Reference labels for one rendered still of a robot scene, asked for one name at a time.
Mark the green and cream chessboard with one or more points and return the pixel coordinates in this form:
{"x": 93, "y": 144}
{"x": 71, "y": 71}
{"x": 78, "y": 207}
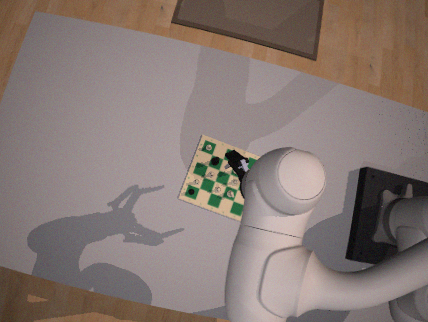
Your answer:
{"x": 204, "y": 194}

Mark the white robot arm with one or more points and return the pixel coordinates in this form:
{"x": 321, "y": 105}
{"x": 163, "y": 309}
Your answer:
{"x": 271, "y": 276}

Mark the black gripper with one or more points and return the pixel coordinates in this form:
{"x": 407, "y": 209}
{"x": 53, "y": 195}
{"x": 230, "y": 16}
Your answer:
{"x": 237, "y": 161}

